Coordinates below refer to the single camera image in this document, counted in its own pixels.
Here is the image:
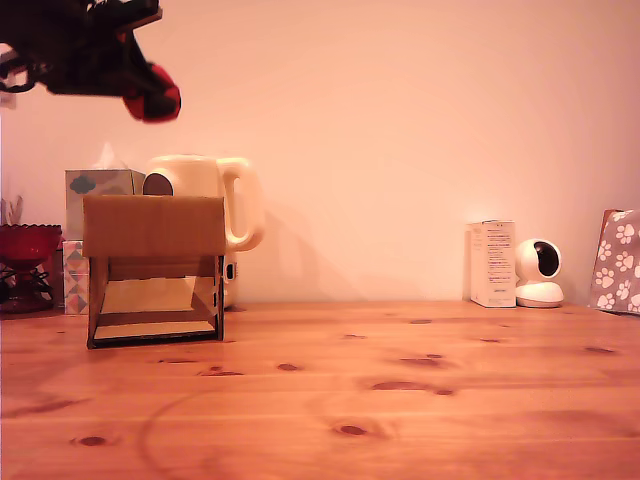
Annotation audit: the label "small white round camera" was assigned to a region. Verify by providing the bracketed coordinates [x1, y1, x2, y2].
[514, 238, 565, 309]

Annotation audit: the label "looping black arm cable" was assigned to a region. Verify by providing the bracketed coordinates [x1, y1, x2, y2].
[0, 69, 39, 95]

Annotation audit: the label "pale dried stalks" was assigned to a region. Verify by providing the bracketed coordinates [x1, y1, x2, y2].
[0, 194, 25, 227]

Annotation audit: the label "triangle pattern box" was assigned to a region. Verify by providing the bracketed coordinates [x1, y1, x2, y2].
[62, 240, 91, 315]

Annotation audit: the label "cream electric kettle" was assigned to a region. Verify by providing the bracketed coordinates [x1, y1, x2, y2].
[142, 154, 266, 311]

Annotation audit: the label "grey paw print cloth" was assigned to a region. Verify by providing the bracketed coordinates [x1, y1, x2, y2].
[588, 208, 640, 316]

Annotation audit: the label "white printed carton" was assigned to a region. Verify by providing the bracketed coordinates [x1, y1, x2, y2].
[466, 218, 518, 309]

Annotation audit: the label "white paper tissue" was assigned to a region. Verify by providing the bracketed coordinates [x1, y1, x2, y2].
[92, 141, 129, 171]

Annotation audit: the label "cardboard dice tower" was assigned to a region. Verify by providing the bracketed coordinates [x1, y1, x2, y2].
[82, 195, 227, 350]

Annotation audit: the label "cloud print tissue box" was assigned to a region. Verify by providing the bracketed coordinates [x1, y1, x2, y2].
[63, 168, 147, 241]

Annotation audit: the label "dark brown box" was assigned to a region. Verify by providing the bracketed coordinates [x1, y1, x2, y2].
[52, 247, 66, 309]

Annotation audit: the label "red glass footed bowl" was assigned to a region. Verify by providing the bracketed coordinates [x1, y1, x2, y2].
[0, 223, 64, 314]

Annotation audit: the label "red and black footbag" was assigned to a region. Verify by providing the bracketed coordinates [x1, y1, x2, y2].
[122, 61, 183, 124]

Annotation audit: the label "thin black cord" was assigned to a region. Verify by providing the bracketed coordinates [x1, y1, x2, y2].
[0, 264, 55, 304]

